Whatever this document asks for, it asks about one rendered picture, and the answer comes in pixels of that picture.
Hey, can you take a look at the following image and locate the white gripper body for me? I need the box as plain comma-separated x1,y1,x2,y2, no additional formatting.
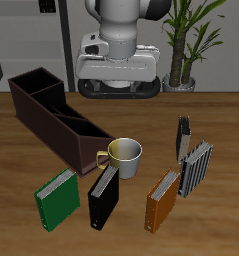
74,44,161,83

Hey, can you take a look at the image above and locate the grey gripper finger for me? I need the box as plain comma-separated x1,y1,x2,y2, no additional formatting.
128,80,143,94
89,79,104,93

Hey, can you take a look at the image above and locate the dark brown desk caddy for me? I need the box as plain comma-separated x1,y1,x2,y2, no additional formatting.
7,66,117,179

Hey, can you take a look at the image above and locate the black and beige book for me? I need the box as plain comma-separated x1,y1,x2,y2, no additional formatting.
175,115,193,165

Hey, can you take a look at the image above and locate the grey striped book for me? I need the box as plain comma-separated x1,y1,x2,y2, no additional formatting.
177,139,215,199

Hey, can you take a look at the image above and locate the green book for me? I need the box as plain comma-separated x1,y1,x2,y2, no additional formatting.
33,167,82,233

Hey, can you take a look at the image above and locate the orange book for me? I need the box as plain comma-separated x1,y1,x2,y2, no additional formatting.
144,167,181,235

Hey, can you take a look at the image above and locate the green pot plant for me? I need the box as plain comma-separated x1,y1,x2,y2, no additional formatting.
160,0,229,94

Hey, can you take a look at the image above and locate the yellow and white mug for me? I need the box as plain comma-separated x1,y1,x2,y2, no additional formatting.
95,137,144,181

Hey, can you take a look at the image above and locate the flat black base plate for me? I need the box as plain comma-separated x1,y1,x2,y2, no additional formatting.
77,75,162,100

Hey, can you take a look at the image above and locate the dark vertical post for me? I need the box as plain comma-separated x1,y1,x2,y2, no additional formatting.
57,0,76,93

